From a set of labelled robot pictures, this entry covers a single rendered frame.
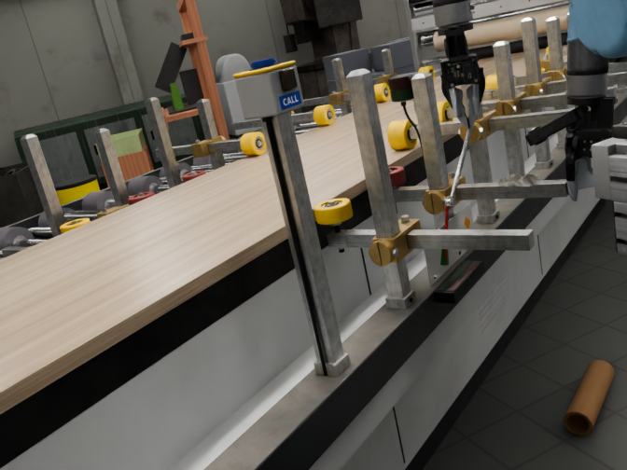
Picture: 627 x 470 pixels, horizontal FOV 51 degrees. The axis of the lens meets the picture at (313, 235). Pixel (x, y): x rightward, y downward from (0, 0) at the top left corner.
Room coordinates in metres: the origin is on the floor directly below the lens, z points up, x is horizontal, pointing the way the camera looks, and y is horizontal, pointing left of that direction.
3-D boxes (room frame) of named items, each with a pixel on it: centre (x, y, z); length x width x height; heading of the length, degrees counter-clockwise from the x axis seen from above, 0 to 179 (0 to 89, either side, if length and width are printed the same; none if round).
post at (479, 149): (1.61, -0.45, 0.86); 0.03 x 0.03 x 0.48; 52
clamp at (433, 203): (1.44, -0.31, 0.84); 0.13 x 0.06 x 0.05; 142
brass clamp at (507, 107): (1.83, -0.62, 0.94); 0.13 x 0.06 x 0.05; 142
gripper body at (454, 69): (1.36, -0.37, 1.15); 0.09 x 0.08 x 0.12; 162
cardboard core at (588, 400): (1.72, -0.72, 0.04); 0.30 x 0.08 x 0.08; 142
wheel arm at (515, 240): (1.22, -0.21, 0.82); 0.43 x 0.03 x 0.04; 52
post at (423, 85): (1.42, -0.30, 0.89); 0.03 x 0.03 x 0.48; 52
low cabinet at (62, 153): (8.86, 2.38, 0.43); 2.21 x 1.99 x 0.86; 111
